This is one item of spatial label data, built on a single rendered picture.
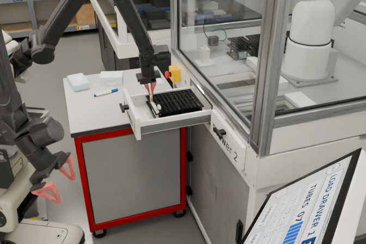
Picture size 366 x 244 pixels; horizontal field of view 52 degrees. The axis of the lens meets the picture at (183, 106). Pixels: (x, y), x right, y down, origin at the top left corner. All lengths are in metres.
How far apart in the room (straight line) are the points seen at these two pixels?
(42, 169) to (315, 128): 0.88
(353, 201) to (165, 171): 1.38
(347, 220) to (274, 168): 0.62
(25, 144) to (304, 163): 0.94
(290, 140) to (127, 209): 1.14
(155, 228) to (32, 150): 1.40
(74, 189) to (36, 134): 1.67
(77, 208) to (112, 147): 0.73
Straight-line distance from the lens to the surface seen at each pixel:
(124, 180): 2.05
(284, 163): 1.38
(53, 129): 1.01
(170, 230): 2.32
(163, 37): 2.45
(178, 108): 1.65
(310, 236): 0.79
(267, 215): 1.02
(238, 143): 1.39
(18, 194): 1.49
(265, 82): 1.19
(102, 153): 1.91
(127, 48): 2.42
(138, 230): 2.33
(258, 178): 1.37
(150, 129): 1.59
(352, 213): 0.82
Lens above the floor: 1.72
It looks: 30 degrees down
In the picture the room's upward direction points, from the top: straight up
